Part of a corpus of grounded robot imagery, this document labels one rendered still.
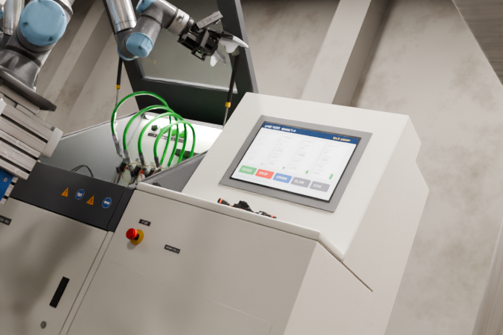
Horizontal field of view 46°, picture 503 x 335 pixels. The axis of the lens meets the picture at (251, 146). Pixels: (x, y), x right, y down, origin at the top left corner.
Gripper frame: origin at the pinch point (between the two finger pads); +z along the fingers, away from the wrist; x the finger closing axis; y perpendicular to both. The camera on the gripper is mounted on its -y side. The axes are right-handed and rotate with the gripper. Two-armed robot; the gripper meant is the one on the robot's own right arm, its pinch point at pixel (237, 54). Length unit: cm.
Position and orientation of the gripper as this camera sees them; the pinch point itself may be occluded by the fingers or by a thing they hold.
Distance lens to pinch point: 198.7
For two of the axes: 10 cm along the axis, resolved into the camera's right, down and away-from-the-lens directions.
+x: 5.1, -2.2, -8.3
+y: -3.0, 8.6, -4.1
